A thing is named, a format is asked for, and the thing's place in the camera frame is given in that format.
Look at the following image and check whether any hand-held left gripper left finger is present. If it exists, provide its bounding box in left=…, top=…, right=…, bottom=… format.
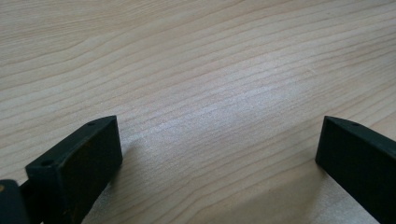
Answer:
left=24, top=115, right=123, bottom=224

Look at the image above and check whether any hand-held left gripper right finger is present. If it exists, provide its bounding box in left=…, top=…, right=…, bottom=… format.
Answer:
left=314, top=115, right=396, bottom=224

